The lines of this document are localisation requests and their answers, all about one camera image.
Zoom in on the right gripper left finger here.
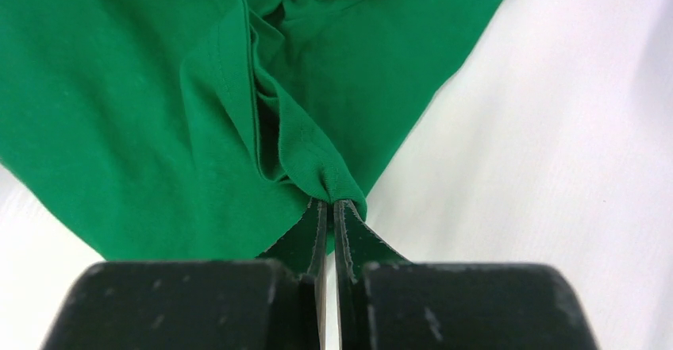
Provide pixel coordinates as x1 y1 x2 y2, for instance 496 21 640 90
44 200 329 349

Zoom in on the green t shirt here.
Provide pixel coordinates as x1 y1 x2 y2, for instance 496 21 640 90
1 0 503 260

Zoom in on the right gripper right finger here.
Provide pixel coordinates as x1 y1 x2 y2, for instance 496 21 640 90
333 201 598 349

